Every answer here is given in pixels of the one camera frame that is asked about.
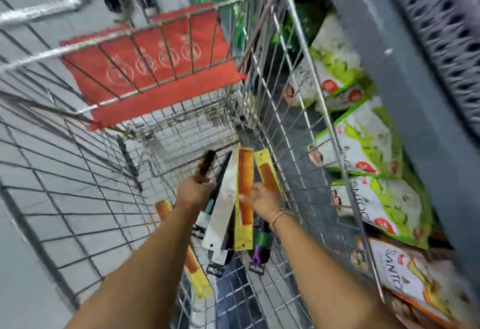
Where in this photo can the grey white carded package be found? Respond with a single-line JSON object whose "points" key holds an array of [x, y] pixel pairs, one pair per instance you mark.
{"points": [[222, 212]]}

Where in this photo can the grey perforated shelf panel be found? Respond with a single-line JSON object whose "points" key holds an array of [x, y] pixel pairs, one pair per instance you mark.
{"points": [[442, 21]]}

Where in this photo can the yellow package with orange tool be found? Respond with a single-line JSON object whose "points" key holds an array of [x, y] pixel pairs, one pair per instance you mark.
{"points": [[197, 270]]}

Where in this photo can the person's left forearm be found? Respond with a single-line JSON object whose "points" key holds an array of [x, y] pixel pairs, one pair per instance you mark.
{"points": [[142, 276]]}

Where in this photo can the person's right hand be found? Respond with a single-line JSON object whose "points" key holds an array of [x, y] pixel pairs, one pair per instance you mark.
{"points": [[264, 202]]}

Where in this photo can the row of green packets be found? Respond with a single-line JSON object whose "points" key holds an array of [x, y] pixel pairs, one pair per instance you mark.
{"points": [[240, 10]]}

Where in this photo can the red thread wristband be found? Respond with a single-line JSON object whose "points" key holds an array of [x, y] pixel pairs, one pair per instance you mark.
{"points": [[186, 203]]}

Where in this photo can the person's right thumb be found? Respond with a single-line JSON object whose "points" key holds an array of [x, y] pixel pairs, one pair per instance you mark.
{"points": [[247, 199]]}

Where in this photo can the person's right forearm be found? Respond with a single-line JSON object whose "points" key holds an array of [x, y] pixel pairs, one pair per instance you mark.
{"points": [[326, 280]]}

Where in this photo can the short yellow carded package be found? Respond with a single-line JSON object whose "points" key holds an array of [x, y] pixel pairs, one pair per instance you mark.
{"points": [[267, 173]]}

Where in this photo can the red cart seat flap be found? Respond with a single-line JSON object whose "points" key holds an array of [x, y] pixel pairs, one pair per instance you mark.
{"points": [[150, 89]]}

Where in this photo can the long yellow carded package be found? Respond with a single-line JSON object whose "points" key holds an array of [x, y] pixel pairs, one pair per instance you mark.
{"points": [[245, 175]]}

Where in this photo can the person's left fingers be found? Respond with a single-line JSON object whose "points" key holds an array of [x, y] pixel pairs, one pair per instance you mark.
{"points": [[204, 182]]}

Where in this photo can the brown thread wristband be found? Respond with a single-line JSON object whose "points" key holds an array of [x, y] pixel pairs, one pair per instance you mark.
{"points": [[278, 216]]}

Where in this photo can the purple and green tool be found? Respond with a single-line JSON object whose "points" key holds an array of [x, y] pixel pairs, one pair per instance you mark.
{"points": [[261, 244]]}

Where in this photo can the person's left hand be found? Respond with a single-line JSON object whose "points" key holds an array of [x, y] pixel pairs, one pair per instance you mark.
{"points": [[193, 192]]}

